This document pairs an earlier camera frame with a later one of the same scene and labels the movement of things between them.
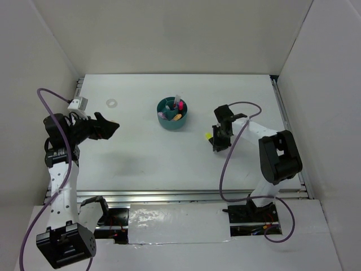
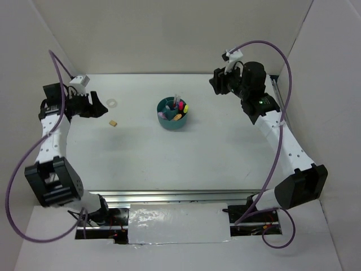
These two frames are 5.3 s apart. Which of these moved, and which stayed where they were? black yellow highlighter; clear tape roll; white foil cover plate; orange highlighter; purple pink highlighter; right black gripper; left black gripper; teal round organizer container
Moved: left black gripper; right black gripper; black yellow highlighter
Stayed: purple pink highlighter; clear tape roll; teal round organizer container; orange highlighter; white foil cover plate
